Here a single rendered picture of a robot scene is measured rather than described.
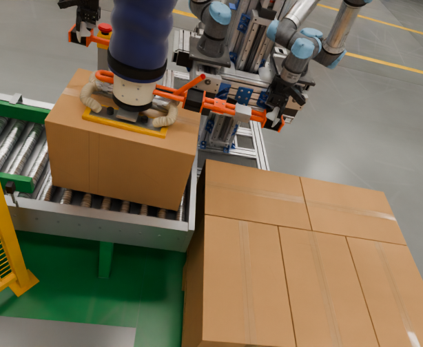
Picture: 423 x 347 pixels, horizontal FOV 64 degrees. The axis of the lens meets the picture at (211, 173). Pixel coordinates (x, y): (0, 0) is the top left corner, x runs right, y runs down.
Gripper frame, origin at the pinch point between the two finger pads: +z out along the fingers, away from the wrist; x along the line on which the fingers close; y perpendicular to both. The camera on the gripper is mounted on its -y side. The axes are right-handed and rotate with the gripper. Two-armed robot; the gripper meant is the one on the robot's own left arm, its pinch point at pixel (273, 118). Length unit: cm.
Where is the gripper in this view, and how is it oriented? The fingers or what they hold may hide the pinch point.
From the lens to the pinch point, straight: 152.0
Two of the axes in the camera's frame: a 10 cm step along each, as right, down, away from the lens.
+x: -0.6, 7.2, -6.9
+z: -2.6, 6.6, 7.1
